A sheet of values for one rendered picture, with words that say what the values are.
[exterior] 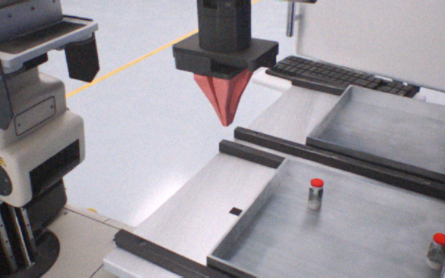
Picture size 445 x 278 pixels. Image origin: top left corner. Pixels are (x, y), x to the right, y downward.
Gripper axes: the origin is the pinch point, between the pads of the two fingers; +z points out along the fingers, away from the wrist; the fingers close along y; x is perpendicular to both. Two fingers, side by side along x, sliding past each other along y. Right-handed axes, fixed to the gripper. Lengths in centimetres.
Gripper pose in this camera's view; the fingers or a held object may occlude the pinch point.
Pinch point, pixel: (227, 118)
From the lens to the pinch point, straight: 55.4
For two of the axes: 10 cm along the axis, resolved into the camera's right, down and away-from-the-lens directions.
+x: 5.1, -4.4, 7.4
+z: 0.3, 8.7, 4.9
